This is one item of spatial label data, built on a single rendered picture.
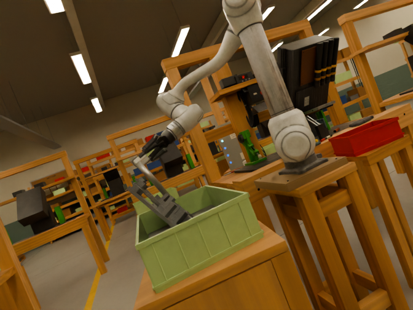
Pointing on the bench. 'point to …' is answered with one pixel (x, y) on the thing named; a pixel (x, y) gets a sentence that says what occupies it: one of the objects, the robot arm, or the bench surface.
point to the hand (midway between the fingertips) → (141, 160)
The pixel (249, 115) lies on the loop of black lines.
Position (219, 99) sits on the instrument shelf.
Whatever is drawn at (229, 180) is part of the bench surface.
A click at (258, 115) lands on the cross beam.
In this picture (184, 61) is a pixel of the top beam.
